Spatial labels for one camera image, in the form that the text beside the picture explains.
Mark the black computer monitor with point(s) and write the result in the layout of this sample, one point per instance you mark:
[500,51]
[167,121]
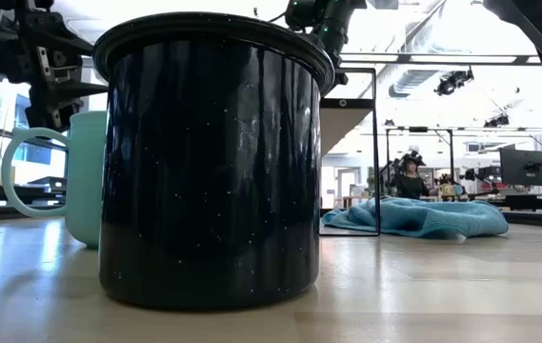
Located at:
[525,167]

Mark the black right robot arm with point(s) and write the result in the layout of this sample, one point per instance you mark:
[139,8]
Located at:
[332,28]

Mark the blue microfibre cloth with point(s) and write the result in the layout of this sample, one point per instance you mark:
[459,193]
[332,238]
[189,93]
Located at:
[423,219]

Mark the teal plastic mug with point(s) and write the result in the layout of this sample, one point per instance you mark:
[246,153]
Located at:
[87,181]

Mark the person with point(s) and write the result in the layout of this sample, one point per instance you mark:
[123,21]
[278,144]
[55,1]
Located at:
[409,183]

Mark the black ceiling-hung device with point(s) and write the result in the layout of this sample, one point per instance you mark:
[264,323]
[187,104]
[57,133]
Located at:
[451,82]

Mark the black metal rig frame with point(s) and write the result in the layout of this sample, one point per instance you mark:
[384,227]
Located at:
[532,24]

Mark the dark blue speckled enamel mug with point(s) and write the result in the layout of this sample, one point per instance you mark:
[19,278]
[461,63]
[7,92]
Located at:
[208,167]

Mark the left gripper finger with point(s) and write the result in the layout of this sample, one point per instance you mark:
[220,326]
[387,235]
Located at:
[80,90]
[54,114]

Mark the wooden shelf with black legs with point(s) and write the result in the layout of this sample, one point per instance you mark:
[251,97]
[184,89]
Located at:
[342,119]

